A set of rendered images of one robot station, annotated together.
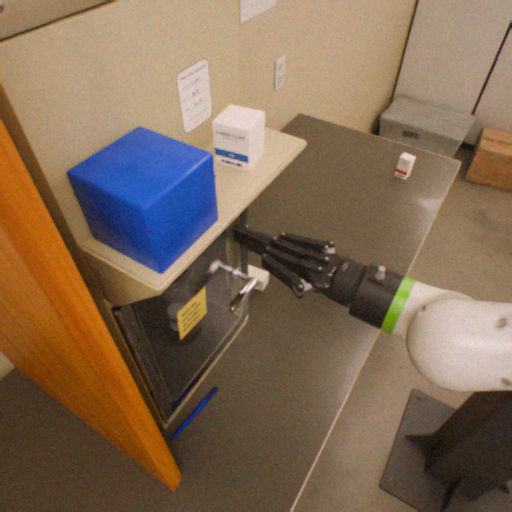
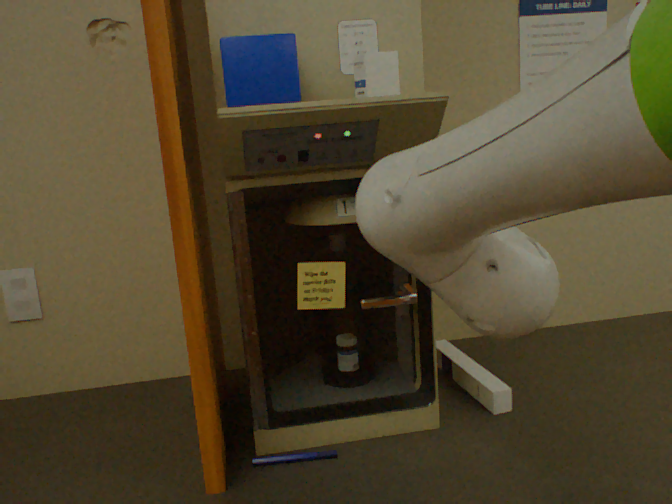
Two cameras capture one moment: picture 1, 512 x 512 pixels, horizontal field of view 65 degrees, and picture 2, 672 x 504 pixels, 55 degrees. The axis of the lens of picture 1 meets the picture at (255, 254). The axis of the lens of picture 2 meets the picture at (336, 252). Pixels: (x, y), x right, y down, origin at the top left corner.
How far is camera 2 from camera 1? 77 cm
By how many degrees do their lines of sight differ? 54
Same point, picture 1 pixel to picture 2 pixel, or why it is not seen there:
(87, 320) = (167, 106)
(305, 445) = not seen: outside the picture
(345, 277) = not seen: hidden behind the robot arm
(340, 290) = not seen: hidden behind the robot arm
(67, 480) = (154, 443)
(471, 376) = (367, 194)
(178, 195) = (253, 46)
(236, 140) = (360, 66)
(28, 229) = (151, 14)
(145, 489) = (190, 480)
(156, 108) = (312, 39)
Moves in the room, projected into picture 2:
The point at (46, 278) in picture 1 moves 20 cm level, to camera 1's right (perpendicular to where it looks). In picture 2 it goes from (151, 51) to (235, 31)
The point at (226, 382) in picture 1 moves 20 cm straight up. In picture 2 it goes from (353, 457) to (344, 342)
